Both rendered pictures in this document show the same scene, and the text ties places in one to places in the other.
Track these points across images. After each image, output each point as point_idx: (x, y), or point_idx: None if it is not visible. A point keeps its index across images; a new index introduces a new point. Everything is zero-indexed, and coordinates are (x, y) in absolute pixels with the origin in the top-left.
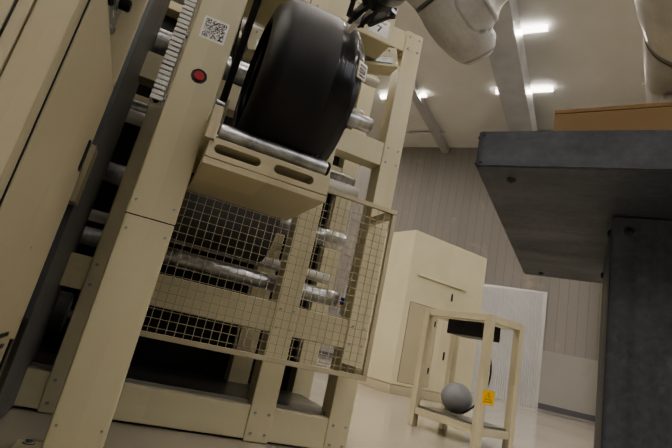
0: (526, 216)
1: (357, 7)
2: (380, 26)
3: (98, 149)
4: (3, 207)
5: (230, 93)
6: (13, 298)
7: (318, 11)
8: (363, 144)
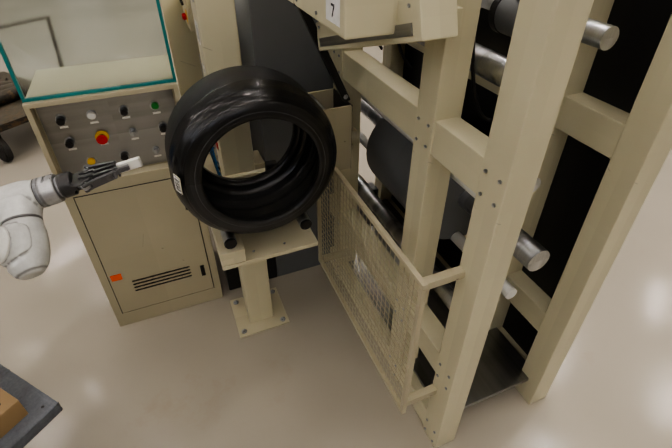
0: None
1: (107, 165)
2: (333, 4)
3: (274, 155)
4: (100, 258)
5: (361, 78)
6: (172, 260)
7: (174, 114)
8: (458, 155)
